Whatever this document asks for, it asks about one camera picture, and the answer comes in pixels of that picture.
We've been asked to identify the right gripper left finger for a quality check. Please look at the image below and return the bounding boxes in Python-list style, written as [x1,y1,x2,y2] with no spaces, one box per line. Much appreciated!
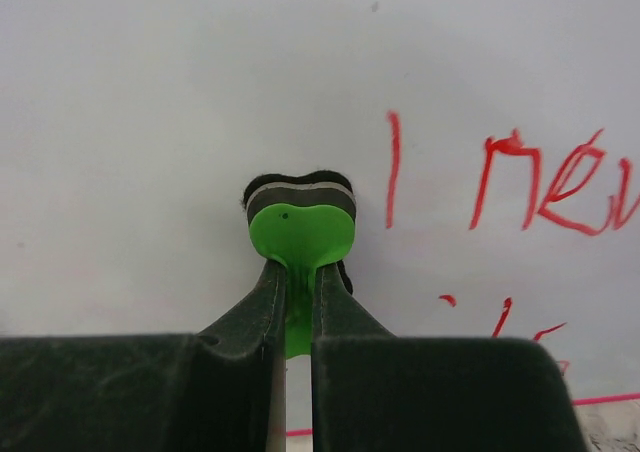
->
[1,261,286,451]

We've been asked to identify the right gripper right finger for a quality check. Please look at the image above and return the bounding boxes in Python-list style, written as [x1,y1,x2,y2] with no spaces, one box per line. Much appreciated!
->
[311,265,588,452]

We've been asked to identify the green whiteboard eraser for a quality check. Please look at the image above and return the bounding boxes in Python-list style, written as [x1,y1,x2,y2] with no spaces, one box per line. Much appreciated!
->
[242,170,357,359]

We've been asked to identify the pink framed whiteboard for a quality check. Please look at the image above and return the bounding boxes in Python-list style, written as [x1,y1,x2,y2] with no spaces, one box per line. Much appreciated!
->
[1,0,639,441]

